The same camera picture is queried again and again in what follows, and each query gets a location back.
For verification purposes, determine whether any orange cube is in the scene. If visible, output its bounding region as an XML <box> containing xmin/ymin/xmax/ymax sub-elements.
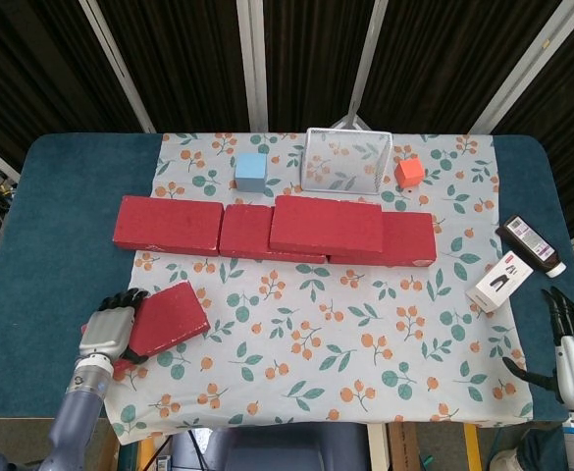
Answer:
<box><xmin>394</xmin><ymin>157</ymin><xmax>425</xmax><ymax>188</ymax></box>

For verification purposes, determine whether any dark brown bottle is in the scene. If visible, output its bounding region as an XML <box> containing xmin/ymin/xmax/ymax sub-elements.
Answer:
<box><xmin>495</xmin><ymin>214</ymin><xmax>567</xmax><ymax>280</ymax></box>

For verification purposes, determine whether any light blue cube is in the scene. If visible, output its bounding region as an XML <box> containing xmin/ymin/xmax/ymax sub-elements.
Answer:
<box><xmin>234</xmin><ymin>152</ymin><xmax>269</xmax><ymax>193</ymax></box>

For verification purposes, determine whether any white product box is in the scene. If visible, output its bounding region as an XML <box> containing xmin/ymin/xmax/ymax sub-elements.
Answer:
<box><xmin>464</xmin><ymin>249</ymin><xmax>535</xmax><ymax>315</ymax></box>

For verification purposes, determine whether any floral print tablecloth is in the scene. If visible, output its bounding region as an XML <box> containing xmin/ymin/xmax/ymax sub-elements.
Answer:
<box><xmin>100</xmin><ymin>131</ymin><xmax>535</xmax><ymax>445</ymax></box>

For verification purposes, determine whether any red foam brick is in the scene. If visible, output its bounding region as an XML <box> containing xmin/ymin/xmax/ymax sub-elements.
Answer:
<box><xmin>112</xmin><ymin>194</ymin><xmax>226</xmax><ymax>255</ymax></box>
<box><xmin>218</xmin><ymin>203</ymin><xmax>328</xmax><ymax>265</ymax></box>
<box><xmin>79</xmin><ymin>281</ymin><xmax>211</xmax><ymax>382</ymax></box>
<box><xmin>268</xmin><ymin>193</ymin><xmax>385</xmax><ymax>256</ymax></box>

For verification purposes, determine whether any teal table cover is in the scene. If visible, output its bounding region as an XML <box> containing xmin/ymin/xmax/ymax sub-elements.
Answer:
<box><xmin>0</xmin><ymin>132</ymin><xmax>574</xmax><ymax>423</ymax></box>

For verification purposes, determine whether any white shoe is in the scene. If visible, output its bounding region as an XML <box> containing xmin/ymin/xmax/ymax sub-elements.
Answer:
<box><xmin>490</xmin><ymin>436</ymin><xmax>531</xmax><ymax>471</ymax></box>

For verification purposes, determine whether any grey blue robot torso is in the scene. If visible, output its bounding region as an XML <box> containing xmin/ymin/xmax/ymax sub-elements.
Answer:
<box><xmin>171</xmin><ymin>422</ymin><xmax>371</xmax><ymax>471</ymax></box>

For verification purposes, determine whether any white wire mesh basket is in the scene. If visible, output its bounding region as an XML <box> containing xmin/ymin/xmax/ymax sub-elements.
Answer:
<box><xmin>299</xmin><ymin>127</ymin><xmax>394</xmax><ymax>196</ymax></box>

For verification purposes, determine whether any dark pleated curtain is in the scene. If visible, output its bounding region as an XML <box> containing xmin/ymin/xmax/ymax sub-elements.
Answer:
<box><xmin>0</xmin><ymin>0</ymin><xmax>574</xmax><ymax>232</ymax></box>

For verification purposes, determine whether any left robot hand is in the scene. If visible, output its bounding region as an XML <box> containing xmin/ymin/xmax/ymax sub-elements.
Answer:
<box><xmin>78</xmin><ymin>288</ymin><xmax>151</xmax><ymax>365</ymax></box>

